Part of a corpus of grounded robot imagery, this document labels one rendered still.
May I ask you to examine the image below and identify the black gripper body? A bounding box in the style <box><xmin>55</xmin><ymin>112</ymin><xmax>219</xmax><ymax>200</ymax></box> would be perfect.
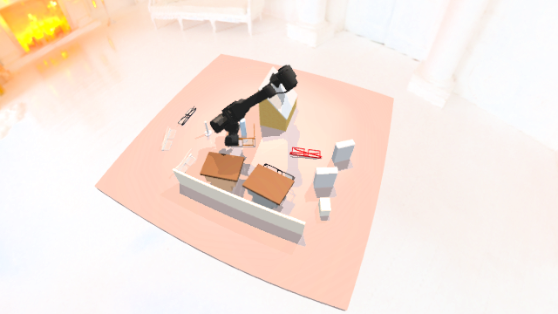
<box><xmin>224</xmin><ymin>123</ymin><xmax>239</xmax><ymax>146</ymax></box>

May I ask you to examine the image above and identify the long white flat panel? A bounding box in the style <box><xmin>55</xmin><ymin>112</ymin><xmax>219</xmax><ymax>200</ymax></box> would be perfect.
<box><xmin>173</xmin><ymin>169</ymin><xmax>306</xmax><ymax>235</ymax></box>

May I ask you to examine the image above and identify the light blue cylinder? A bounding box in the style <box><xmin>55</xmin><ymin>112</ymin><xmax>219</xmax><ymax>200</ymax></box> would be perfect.
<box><xmin>240</xmin><ymin>119</ymin><xmax>247</xmax><ymax>136</ymax></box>

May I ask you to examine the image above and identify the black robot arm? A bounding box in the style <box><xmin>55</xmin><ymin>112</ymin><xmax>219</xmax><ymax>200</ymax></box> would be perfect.
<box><xmin>209</xmin><ymin>65</ymin><xmax>298</xmax><ymax>133</ymax></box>

